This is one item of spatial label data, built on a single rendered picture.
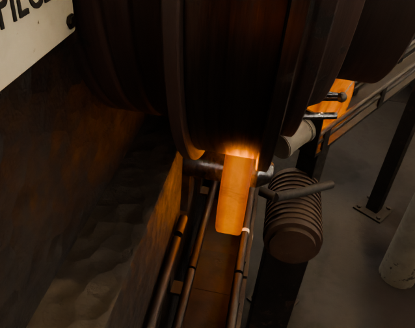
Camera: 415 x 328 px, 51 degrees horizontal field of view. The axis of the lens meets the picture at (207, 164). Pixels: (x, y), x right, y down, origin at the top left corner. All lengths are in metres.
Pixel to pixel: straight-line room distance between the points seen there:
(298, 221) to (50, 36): 0.76
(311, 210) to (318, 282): 0.61
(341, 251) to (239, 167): 1.22
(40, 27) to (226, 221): 0.34
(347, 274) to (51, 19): 1.46
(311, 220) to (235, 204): 0.47
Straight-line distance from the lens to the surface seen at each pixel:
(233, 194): 0.50
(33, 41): 0.24
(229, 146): 0.35
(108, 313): 0.35
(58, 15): 0.27
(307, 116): 0.61
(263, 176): 0.55
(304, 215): 0.97
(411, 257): 1.54
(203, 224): 0.65
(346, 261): 1.66
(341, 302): 1.53
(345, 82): 1.01
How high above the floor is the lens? 1.16
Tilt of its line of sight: 37 degrees down
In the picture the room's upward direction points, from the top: 6 degrees clockwise
